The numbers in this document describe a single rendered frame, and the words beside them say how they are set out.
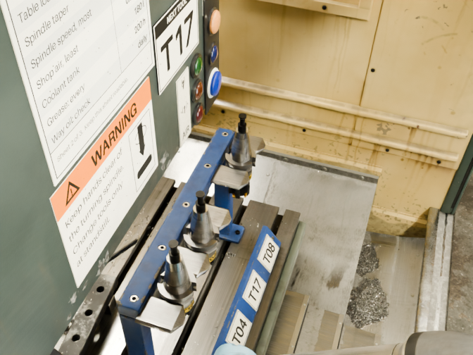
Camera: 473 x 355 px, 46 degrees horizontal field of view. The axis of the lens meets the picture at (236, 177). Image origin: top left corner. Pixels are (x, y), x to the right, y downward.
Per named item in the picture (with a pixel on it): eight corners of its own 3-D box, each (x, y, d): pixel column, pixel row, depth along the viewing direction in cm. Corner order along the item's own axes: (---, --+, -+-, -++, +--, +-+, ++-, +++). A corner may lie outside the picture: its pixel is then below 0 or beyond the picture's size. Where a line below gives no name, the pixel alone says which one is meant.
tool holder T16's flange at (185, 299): (166, 272, 95) (165, 263, 93) (200, 279, 94) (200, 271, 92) (153, 303, 90) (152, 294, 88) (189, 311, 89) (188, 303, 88)
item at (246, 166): (234, 151, 117) (234, 141, 116) (260, 160, 115) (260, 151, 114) (219, 168, 113) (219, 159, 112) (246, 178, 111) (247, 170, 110)
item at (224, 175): (252, 174, 111) (253, 171, 111) (244, 192, 108) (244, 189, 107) (219, 166, 113) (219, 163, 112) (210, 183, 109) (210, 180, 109)
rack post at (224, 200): (245, 229, 141) (250, 140, 120) (238, 244, 137) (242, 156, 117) (208, 218, 143) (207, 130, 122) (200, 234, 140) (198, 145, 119)
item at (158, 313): (190, 309, 89) (190, 306, 88) (177, 337, 85) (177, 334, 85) (150, 296, 90) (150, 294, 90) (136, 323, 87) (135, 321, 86)
